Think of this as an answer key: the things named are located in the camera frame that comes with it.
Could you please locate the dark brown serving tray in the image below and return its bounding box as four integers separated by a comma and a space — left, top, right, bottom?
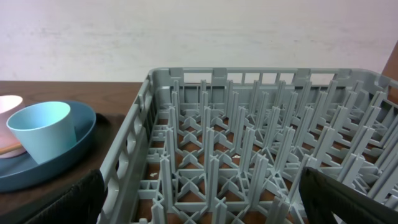
1, 114, 125, 219

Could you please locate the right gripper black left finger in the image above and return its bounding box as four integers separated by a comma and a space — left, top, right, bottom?
26, 169, 108, 224

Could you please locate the grey plastic dishwasher rack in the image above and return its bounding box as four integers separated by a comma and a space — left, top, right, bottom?
98, 68, 397, 223

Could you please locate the wooden chopstick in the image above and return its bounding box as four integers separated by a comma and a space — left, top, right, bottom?
0, 143, 22, 155

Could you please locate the dark blue plate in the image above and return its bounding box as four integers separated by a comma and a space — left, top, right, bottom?
1, 100, 96, 193

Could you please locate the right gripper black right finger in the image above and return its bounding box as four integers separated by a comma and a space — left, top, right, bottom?
299, 167, 397, 224

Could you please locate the light blue plastic cup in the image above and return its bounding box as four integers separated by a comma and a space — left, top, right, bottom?
6, 101, 76, 164

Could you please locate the pink plastic cup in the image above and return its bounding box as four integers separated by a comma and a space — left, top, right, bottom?
0, 95, 27, 159

